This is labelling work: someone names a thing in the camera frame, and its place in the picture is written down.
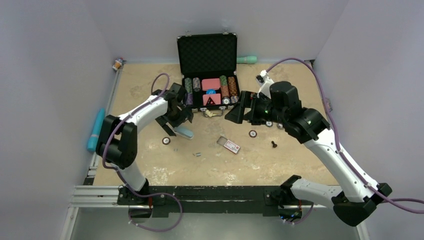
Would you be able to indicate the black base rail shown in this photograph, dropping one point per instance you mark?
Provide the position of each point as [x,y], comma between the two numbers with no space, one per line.
[268,201]

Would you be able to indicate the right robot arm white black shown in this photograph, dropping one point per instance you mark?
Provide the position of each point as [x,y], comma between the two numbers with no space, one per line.
[356,196]

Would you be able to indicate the light blue stapler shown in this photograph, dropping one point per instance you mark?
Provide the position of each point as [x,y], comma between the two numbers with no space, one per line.
[184,132]

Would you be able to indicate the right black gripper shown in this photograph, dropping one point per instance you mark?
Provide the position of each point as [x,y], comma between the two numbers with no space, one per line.
[248,99]

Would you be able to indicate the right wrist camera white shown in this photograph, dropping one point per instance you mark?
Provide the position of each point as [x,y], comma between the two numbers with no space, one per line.
[264,81]

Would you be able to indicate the small black chess pawn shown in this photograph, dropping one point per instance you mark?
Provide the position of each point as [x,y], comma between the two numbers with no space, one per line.
[273,144]

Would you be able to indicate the small orange bottle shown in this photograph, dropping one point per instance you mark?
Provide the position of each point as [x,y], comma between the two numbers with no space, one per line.
[118,63]

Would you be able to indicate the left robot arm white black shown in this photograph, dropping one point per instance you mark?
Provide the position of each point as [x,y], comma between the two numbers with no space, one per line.
[117,143]

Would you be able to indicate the red white staple box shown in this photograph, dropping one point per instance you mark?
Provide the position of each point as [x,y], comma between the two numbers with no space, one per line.
[228,144]

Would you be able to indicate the blue cylinder tool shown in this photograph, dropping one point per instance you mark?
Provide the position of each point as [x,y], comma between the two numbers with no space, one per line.
[95,133]

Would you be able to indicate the black poker chip case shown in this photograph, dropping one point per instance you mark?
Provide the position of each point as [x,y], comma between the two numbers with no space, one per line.
[208,66]

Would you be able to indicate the blue white poker chip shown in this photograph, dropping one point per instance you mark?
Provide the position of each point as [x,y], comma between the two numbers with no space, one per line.
[269,124]

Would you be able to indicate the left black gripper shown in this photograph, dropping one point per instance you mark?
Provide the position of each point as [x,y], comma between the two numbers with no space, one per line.
[184,114]

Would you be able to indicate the poker chip near left gripper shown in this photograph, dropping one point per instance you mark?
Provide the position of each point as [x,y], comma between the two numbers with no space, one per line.
[166,141]

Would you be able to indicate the mint green flashlight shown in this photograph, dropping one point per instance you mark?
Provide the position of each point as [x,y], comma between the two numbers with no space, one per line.
[246,60]

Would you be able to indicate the red poker chip on table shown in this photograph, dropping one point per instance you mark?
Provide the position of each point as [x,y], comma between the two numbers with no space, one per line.
[253,134]

